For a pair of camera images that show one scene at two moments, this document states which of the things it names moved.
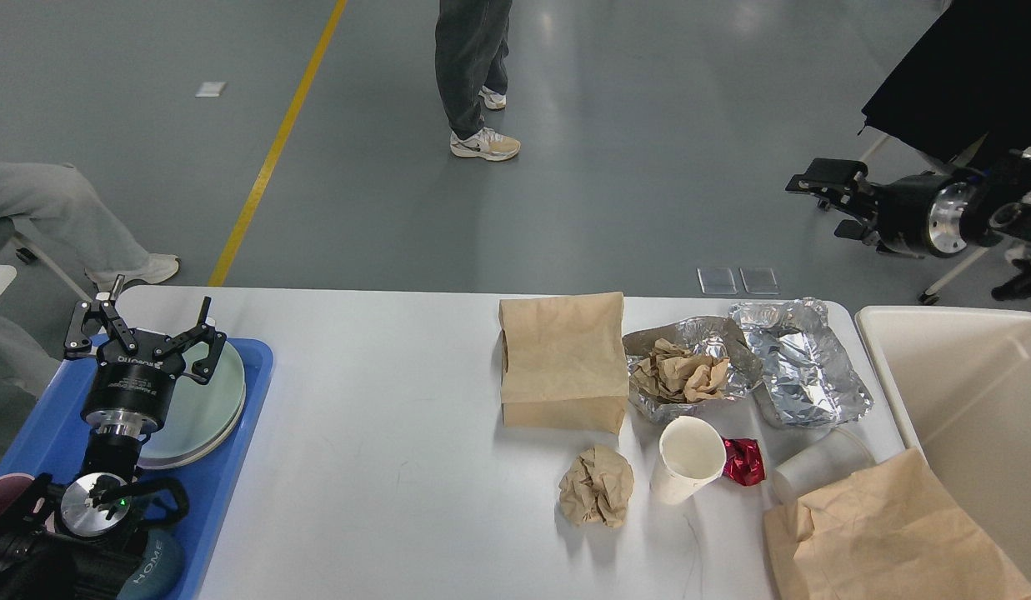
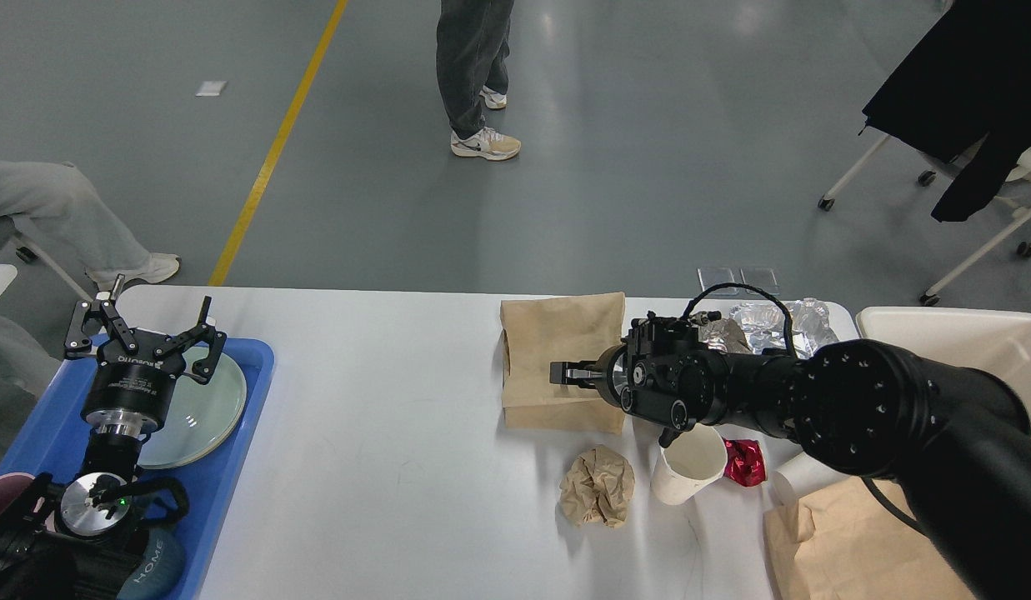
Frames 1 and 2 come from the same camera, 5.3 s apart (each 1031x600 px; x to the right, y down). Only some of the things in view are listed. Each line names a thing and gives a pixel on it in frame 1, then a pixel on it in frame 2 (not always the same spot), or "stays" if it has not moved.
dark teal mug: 159,572 stays
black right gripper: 926,212 to 615,387
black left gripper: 131,388 stays
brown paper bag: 895,531 stays
